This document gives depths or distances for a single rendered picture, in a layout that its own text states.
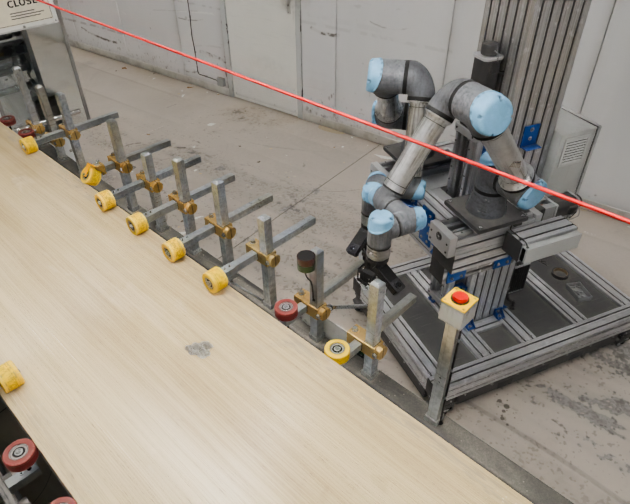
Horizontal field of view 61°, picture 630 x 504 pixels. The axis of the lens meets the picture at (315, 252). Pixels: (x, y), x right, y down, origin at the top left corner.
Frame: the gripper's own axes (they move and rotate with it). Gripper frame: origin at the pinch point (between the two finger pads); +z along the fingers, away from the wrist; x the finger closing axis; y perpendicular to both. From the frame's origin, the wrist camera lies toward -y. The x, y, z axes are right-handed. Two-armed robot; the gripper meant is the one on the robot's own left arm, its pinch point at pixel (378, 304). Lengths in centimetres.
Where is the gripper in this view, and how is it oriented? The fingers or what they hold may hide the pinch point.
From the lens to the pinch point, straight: 182.3
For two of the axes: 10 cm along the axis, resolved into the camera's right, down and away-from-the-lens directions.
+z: 0.1, 7.8, 6.2
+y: -7.2, -4.3, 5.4
